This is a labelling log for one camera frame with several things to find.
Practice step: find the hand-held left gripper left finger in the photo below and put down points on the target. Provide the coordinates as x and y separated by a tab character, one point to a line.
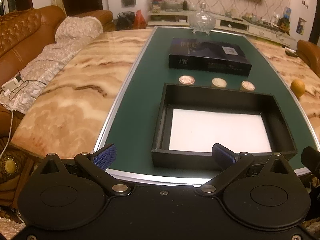
106	156

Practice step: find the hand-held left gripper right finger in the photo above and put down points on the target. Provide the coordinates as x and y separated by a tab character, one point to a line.
223	155

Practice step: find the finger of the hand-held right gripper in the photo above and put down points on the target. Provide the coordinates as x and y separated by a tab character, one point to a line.
311	161

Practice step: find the black box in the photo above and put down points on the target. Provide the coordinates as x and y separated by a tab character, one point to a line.
220	130

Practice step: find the dark gift box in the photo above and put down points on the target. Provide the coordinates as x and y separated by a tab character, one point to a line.
212	52

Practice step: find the marble desktop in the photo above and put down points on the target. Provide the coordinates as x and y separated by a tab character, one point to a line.
75	80

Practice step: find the orange fruit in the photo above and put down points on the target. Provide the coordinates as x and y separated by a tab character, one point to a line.
297	88

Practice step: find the brown leather chair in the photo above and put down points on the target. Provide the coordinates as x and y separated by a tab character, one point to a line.
308	52

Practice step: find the black remote control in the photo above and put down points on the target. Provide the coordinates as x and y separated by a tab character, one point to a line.
292	53

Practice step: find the lace blanket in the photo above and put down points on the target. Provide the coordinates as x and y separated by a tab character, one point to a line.
50	60

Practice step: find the white charger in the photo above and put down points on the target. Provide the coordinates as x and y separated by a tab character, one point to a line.
10	84

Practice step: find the white television cabinet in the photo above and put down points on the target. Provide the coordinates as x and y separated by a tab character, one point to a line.
255	28

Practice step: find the glass candy jar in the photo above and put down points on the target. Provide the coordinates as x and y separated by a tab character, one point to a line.
201	21

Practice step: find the black bag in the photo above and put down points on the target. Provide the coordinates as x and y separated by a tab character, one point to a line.
125	20

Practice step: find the red plastic bag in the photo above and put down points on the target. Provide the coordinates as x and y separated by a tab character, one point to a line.
139	20

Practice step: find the brown leather sofa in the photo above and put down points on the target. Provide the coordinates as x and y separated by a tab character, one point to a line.
22	37

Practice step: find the dark bottle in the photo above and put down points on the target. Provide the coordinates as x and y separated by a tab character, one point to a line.
185	5

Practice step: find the clear plastic storage container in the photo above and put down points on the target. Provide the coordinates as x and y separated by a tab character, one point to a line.
157	3

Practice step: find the green mat with silver frame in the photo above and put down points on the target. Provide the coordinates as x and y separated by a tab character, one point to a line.
140	105

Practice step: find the blue wall photo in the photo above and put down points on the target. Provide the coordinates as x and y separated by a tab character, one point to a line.
301	26

